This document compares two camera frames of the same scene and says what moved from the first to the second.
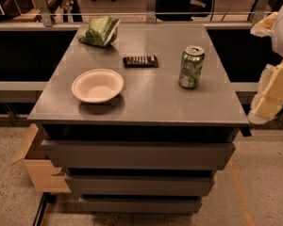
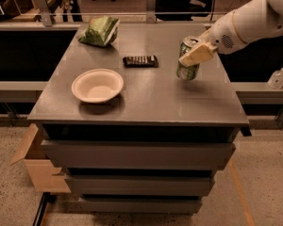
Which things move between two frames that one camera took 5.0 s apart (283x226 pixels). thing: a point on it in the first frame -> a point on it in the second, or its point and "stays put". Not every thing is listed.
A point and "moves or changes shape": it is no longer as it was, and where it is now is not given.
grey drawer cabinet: x=142 y=125 stays put
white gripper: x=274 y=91 -> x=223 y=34
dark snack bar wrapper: x=141 y=62 stays put
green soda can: x=191 y=67 moves or changes shape
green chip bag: x=102 y=31 stays put
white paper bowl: x=98 y=85 stays put
